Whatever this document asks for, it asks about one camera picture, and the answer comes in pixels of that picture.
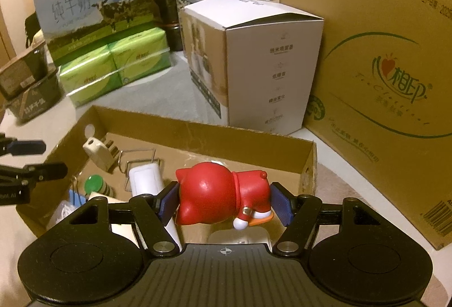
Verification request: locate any black bag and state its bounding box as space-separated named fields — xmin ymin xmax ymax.
xmin=24 ymin=12 xmax=45 ymax=48

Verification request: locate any blue binder clip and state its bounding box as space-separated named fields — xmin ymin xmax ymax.
xmin=69 ymin=176 xmax=89 ymax=205

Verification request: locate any dark food tub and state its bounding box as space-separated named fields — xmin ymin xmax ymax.
xmin=166 ymin=24 xmax=184 ymax=52
xmin=152 ymin=0 xmax=177 ymax=25

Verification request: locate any large brown cardboard box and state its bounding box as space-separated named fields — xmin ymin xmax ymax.
xmin=279 ymin=0 xmax=452 ymax=251

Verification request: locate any green tissue pack bundle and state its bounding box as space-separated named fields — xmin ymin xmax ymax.
xmin=58 ymin=28 xmax=171 ymax=108

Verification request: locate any metal wire rack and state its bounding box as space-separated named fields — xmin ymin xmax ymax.
xmin=118 ymin=148 xmax=165 ymax=191

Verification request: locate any red cartoon figurine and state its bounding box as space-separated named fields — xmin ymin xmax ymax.
xmin=175 ymin=161 xmax=274 ymax=230

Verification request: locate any green cow milk carton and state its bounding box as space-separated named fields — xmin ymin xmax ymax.
xmin=32 ymin=0 xmax=156 ymax=65

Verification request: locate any shallow cardboard box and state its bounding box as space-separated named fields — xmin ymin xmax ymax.
xmin=16 ymin=105 xmax=318 ymax=244

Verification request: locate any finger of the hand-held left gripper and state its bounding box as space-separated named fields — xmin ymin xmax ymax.
xmin=0 ymin=132 xmax=47 ymax=157
xmin=0 ymin=161 xmax=69 ymax=187

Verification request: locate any white product box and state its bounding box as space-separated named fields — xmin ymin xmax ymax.
xmin=179 ymin=0 xmax=325 ymax=136

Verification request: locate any wooden door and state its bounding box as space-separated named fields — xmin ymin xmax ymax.
xmin=0 ymin=5 xmax=18 ymax=62

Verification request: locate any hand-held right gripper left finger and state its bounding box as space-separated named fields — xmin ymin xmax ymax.
xmin=67 ymin=181 xmax=182 ymax=257

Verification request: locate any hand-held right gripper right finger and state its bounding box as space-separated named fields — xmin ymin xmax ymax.
xmin=270 ymin=181 xmax=388 ymax=257

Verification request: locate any green-capped small bottle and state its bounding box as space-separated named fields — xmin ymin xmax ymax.
xmin=84 ymin=175 xmax=115 ymax=198

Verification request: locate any white power plug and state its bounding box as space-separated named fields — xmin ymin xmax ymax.
xmin=82 ymin=137 xmax=121 ymax=171

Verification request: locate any white remote control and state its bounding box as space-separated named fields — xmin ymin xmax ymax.
xmin=128 ymin=164 xmax=184 ymax=251

